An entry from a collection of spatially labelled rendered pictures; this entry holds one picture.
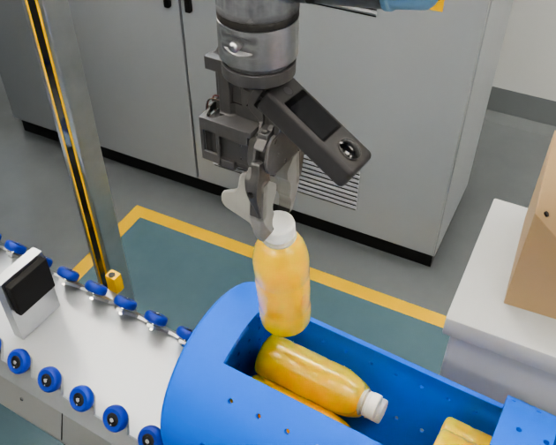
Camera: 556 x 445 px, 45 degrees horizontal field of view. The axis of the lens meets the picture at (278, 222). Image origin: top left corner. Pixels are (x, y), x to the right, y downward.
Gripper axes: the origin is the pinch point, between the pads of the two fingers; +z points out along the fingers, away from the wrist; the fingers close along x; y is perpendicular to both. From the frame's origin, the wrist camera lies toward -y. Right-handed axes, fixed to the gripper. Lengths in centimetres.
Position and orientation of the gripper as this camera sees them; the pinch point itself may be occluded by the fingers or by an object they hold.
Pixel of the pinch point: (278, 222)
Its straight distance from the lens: 75.5
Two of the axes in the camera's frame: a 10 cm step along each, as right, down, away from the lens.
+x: -5.1, 5.8, -6.4
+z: 0.0, 7.4, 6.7
